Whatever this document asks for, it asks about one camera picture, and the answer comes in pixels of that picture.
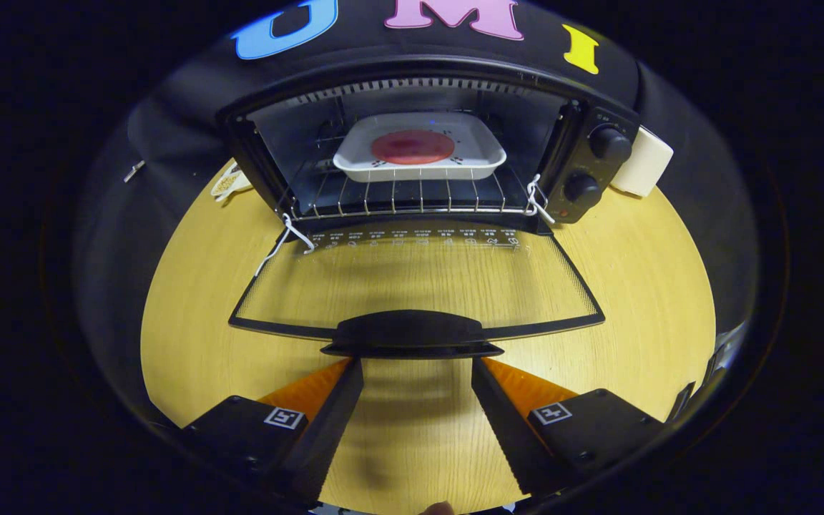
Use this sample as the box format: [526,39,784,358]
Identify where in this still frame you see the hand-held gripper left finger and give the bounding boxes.
[182,358,364,506]

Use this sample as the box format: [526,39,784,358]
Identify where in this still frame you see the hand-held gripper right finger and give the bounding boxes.
[471,357,664,496]

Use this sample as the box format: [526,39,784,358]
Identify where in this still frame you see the black toaster oven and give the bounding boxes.
[215,56,642,360]

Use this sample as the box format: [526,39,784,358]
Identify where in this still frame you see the white square floral plate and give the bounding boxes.
[332,111,508,183]

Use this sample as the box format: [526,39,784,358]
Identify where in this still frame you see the pink ham slice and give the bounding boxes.
[371,129,456,165]

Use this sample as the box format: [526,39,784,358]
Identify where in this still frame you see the white pop-up toaster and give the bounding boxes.
[609,125,675,198]

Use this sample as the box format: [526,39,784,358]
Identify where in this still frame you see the small white dish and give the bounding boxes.
[210,163,254,202]

